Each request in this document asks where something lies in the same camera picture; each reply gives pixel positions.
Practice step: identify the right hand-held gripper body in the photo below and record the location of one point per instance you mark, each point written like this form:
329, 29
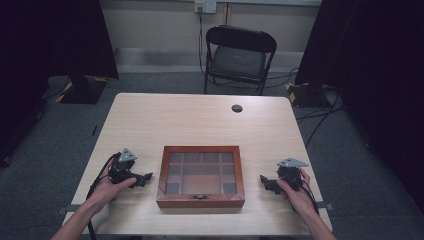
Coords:
290, 173

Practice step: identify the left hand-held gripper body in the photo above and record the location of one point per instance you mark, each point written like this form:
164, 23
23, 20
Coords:
122, 165

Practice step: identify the person's right hand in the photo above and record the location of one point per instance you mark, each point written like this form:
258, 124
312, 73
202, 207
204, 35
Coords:
298, 195

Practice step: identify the person's left hand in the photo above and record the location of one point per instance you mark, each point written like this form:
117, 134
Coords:
108, 190

